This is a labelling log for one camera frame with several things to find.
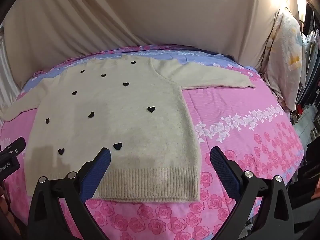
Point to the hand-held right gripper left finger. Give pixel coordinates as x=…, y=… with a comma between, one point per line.
x=99, y=171

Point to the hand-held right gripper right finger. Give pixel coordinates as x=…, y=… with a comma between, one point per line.
x=225, y=171

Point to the cream sweater with black hearts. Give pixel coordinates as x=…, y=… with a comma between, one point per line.
x=120, y=120

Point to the hanging clothes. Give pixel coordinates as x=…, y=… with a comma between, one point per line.
x=311, y=67

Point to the pink floral bedsheet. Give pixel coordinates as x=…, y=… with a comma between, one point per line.
x=237, y=110

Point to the white satin cloth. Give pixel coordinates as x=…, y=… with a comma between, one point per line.
x=8, y=80

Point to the floral pillow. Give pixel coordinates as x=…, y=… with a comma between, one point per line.
x=285, y=62

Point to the beige backdrop cloth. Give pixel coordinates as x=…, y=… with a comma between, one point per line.
x=150, y=12

